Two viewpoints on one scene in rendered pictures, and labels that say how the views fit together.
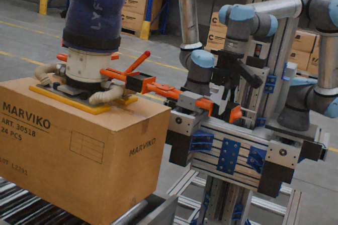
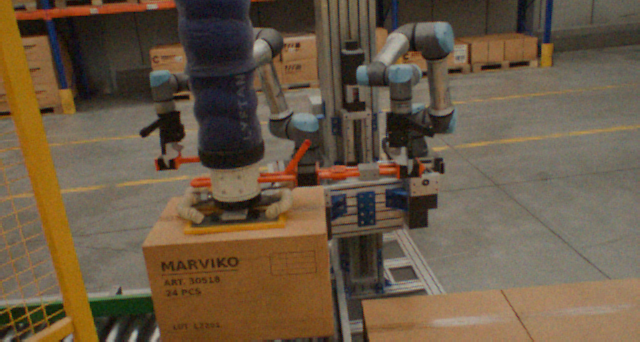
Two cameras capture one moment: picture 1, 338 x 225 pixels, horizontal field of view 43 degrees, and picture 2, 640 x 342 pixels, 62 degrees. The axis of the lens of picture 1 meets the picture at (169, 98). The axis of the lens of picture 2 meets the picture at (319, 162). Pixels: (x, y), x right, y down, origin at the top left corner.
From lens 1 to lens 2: 85 cm
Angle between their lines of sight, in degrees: 24
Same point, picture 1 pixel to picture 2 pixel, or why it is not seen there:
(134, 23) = (46, 98)
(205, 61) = (313, 124)
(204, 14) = (132, 55)
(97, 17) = (245, 126)
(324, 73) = (439, 96)
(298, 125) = (422, 152)
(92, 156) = (303, 270)
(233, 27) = (400, 90)
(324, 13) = (433, 43)
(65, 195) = (279, 323)
